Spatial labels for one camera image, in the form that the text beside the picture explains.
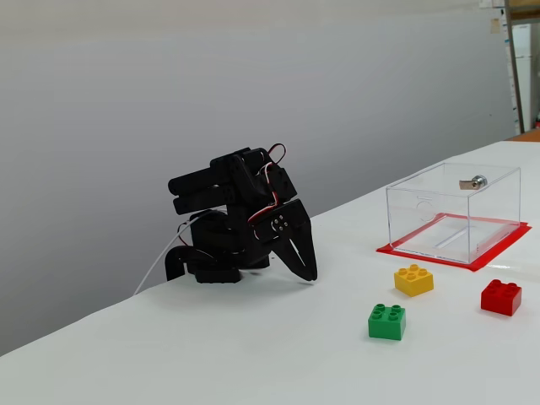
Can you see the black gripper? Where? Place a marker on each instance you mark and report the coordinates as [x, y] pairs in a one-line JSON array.
[[299, 224]]

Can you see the red tape frame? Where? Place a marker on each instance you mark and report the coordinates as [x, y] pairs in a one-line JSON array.
[[489, 258]]

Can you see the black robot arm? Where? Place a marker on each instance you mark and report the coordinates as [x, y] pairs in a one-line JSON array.
[[236, 185]]

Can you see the grey metal shelf post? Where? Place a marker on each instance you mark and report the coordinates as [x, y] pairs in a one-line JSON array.
[[514, 63]]

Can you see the silver box lock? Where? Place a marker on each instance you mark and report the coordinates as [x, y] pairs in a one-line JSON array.
[[476, 182]]

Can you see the black table clamp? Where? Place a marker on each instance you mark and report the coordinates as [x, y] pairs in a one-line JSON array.
[[171, 266]]

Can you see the transparent plastic box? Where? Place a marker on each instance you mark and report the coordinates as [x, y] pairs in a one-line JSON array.
[[426, 219]]

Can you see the yellow lego brick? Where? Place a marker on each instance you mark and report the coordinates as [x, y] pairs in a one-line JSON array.
[[413, 282]]

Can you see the red lego brick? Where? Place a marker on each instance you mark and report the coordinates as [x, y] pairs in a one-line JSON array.
[[500, 299]]

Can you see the beige paper note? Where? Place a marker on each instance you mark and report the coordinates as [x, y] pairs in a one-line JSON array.
[[494, 25]]

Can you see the green lego brick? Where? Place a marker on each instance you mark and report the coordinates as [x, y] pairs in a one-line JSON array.
[[386, 325]]

